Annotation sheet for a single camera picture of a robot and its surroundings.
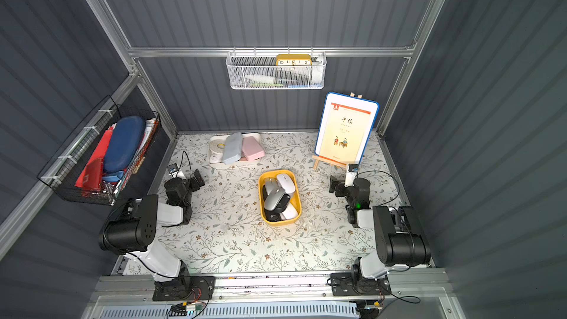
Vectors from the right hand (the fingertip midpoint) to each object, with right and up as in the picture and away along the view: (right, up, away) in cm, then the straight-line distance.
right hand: (348, 176), depth 93 cm
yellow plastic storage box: (-22, -8, -1) cm, 24 cm away
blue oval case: (-81, +13, -20) cm, 84 cm away
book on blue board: (-2, +20, -4) cm, 21 cm away
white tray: (-43, +18, +22) cm, 52 cm away
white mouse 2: (-25, -14, -4) cm, 29 cm away
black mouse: (-28, -10, -5) cm, 30 cm away
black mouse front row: (-32, -15, -6) cm, 36 cm away
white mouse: (-27, -3, +1) cm, 27 cm away
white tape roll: (-61, +12, +16) cm, 65 cm away
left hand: (-69, +1, +1) cm, 69 cm away
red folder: (-84, +2, -29) cm, 89 cm away
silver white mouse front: (-33, -4, +3) cm, 34 cm away
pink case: (-43, +12, +11) cm, 46 cm away
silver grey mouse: (-31, -8, -4) cm, 33 cm away
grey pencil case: (-53, +12, +13) cm, 56 cm away
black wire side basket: (-89, +3, -32) cm, 95 cm away
